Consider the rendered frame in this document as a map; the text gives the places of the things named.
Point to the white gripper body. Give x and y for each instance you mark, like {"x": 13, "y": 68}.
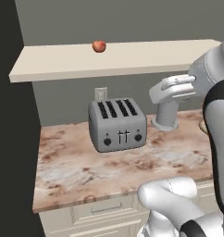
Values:
{"x": 172, "y": 91}

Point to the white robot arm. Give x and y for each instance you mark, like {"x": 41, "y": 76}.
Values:
{"x": 218, "y": 139}

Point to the tan bowl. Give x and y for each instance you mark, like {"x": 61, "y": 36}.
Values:
{"x": 203, "y": 127}

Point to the grey four-slot toaster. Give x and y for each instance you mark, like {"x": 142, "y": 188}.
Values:
{"x": 117, "y": 132}

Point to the red orange peach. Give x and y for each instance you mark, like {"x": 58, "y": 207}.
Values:
{"x": 99, "y": 46}

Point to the cream shelf board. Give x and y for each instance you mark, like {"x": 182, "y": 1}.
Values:
{"x": 86, "y": 63}

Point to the cream drawer front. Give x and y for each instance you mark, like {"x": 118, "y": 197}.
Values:
{"x": 206, "y": 197}
{"x": 117, "y": 209}
{"x": 101, "y": 230}

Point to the dark tall side panel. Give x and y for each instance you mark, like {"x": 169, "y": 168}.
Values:
{"x": 12, "y": 139}

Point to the white wall outlet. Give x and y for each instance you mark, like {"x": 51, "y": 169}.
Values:
{"x": 101, "y": 93}

